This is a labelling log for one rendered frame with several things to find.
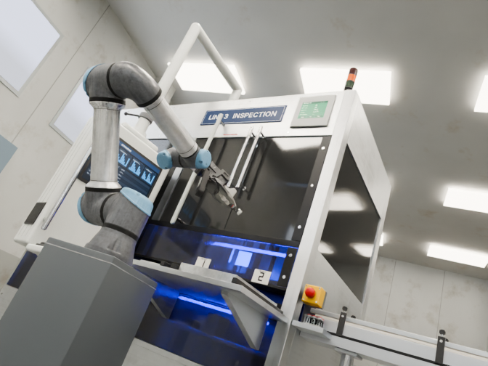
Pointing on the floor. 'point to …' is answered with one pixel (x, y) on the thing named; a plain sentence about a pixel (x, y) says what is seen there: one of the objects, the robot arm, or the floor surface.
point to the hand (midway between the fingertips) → (230, 205)
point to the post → (312, 233)
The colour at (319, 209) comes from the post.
